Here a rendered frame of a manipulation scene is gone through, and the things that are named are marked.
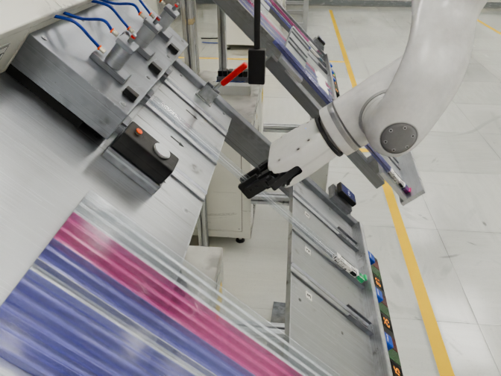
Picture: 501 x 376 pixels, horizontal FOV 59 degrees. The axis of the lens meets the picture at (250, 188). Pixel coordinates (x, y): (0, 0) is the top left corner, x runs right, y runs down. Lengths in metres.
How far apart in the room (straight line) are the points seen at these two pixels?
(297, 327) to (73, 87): 0.42
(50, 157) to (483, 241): 2.13
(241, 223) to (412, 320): 0.80
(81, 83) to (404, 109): 0.39
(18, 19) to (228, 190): 1.48
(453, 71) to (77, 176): 0.46
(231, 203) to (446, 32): 1.47
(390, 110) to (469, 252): 1.76
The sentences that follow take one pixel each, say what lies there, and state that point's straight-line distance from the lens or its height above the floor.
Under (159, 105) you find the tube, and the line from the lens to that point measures 0.72.
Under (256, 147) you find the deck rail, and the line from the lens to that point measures 0.94.
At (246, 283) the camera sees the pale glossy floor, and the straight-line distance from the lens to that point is 1.92.
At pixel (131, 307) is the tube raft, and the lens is 0.45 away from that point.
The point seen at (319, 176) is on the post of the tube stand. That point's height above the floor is 0.69.
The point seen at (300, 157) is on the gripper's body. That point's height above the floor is 1.02.
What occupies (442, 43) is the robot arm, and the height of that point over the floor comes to 1.19.
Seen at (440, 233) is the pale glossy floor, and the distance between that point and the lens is 2.37.
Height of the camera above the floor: 1.32
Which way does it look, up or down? 32 degrees down
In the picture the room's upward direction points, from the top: straight up
